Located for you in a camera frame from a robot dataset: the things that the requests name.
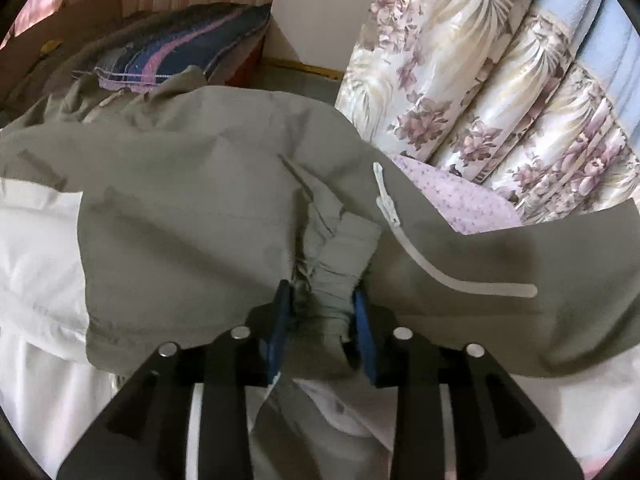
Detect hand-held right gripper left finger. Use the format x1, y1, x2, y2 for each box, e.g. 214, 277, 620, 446
56, 280, 293, 480

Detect white wardrobe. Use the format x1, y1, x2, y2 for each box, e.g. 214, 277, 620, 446
262, 0, 388, 73

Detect pink curtain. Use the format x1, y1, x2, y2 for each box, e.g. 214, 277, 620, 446
0, 0, 77, 47

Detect brown bed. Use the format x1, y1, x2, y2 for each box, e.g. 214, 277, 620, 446
0, 0, 273, 127

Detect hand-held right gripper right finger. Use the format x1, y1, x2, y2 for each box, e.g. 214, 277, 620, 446
350, 290, 583, 480

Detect floral curtain with blue top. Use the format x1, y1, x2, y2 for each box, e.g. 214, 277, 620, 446
334, 0, 640, 226

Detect white cloth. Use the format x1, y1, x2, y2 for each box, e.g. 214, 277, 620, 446
0, 65, 640, 480

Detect blue pink striped quilt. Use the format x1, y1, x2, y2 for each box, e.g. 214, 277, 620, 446
72, 2, 273, 93

